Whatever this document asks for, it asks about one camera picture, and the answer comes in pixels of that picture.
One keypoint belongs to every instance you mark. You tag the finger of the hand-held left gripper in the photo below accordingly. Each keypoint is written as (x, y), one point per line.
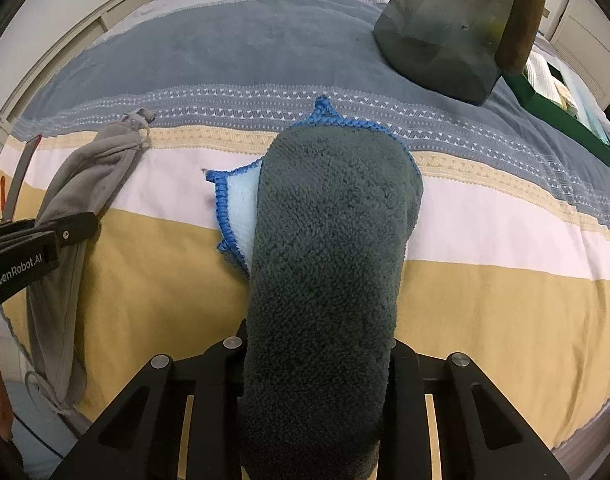
(60, 232)

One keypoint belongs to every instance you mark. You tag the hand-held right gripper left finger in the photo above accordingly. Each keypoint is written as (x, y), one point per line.
(220, 362)

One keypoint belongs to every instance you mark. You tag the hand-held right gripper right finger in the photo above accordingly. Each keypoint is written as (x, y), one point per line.
(410, 367)

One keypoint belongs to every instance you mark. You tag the dark grey fluffy towel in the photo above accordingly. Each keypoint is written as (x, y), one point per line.
(330, 270)

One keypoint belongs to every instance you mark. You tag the green box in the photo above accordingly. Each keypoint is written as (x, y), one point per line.
(570, 125)

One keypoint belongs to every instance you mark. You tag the striped bedspread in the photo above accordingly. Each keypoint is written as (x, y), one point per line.
(485, 270)

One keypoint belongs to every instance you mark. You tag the white waffle towel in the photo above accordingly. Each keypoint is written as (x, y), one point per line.
(541, 74)

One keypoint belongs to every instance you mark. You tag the white cabinet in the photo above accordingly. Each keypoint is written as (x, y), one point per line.
(590, 35)

